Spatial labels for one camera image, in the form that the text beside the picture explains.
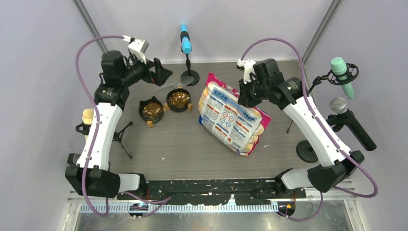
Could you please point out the cat-ear black pet bowl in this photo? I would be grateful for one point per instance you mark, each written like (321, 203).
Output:
(151, 111)

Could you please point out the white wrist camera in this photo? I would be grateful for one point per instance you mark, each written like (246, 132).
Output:
(137, 47)
(247, 66)

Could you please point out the round black pet bowl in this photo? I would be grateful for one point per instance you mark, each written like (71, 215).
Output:
(178, 100)

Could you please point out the blue microphone on stand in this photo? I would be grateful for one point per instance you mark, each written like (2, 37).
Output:
(186, 49)

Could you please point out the black box device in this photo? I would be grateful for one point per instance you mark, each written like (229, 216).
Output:
(72, 159)

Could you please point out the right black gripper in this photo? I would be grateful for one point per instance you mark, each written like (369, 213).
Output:
(244, 99)

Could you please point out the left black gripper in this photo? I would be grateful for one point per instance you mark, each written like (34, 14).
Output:
(161, 75)

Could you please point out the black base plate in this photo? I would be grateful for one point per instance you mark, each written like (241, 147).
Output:
(212, 192)

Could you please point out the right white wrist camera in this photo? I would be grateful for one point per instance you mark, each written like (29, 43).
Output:
(247, 66)

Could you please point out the grey black handheld microphone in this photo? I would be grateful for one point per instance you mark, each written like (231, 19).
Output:
(345, 117)

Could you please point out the round black stand base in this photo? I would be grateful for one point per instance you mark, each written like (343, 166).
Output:
(305, 152)

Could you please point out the yellow microphone on tripod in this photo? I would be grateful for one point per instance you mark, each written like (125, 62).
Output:
(84, 127)

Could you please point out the colourful pet food bag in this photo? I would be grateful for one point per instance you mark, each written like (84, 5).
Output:
(236, 126)

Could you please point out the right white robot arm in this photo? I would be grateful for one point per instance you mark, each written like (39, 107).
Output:
(335, 160)

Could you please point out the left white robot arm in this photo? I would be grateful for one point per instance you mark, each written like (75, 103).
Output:
(90, 175)

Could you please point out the green microphone with shock mount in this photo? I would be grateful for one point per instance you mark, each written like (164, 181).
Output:
(341, 74)

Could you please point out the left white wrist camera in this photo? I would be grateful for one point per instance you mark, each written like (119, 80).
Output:
(137, 47)

